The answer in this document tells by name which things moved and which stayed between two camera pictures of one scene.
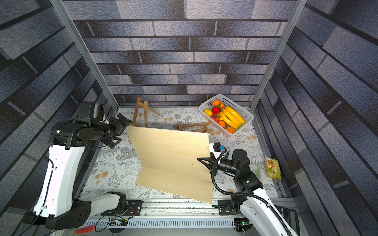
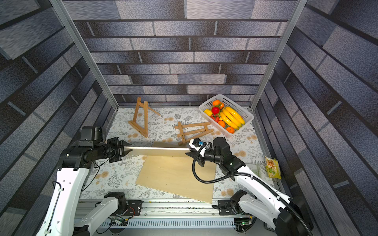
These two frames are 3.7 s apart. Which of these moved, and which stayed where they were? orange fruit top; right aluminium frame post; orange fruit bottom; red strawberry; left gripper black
Moved: left gripper black
Stayed: right aluminium frame post; orange fruit top; red strawberry; orange fruit bottom
